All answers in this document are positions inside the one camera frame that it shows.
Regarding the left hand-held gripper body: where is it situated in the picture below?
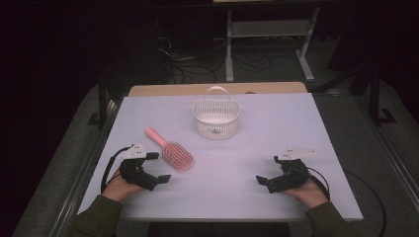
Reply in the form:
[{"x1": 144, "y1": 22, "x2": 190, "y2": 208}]
[{"x1": 118, "y1": 142, "x2": 160, "y2": 192}]

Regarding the person's left hand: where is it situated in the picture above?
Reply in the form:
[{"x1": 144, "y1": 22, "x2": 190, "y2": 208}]
[{"x1": 102, "y1": 169, "x2": 146, "y2": 203}]

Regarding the metal rail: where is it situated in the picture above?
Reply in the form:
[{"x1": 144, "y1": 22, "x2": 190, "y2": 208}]
[
  {"x1": 57, "y1": 98, "x2": 124, "y2": 237},
  {"x1": 357, "y1": 97, "x2": 419, "y2": 211}
]

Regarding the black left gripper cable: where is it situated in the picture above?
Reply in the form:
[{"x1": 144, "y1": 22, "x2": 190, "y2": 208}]
[{"x1": 100, "y1": 146, "x2": 132, "y2": 196}]

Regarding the white metal stand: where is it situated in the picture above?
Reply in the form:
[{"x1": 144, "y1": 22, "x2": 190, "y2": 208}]
[{"x1": 224, "y1": 6, "x2": 321, "y2": 83}]

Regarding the black metal stand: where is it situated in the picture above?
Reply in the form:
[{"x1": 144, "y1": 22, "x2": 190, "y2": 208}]
[{"x1": 368, "y1": 62, "x2": 398, "y2": 127}]

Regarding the person's right hand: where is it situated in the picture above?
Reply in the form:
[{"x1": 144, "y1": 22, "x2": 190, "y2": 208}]
[{"x1": 281, "y1": 179, "x2": 331, "y2": 210}]

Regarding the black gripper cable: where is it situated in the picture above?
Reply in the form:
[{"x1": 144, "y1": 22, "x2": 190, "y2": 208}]
[
  {"x1": 100, "y1": 146, "x2": 132, "y2": 196},
  {"x1": 305, "y1": 166, "x2": 332, "y2": 201}
]

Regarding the pink hairbrush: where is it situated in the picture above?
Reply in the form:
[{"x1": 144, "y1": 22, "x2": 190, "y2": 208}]
[{"x1": 144, "y1": 126, "x2": 196, "y2": 173}]

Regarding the white plastic basket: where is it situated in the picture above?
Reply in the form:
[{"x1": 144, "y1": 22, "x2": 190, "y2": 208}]
[{"x1": 192, "y1": 86, "x2": 241, "y2": 141}]

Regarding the black floor cable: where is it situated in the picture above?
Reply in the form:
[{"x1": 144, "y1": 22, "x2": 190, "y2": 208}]
[{"x1": 342, "y1": 169, "x2": 388, "y2": 237}]

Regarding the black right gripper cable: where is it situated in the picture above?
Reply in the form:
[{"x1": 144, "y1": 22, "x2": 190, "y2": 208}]
[{"x1": 305, "y1": 166, "x2": 332, "y2": 201}]

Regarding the bundle of black floor cables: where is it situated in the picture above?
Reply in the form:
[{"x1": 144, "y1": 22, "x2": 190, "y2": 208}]
[{"x1": 154, "y1": 16, "x2": 275, "y2": 85}]

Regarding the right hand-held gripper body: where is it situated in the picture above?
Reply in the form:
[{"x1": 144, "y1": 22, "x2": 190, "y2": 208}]
[{"x1": 267, "y1": 146, "x2": 318, "y2": 195}]

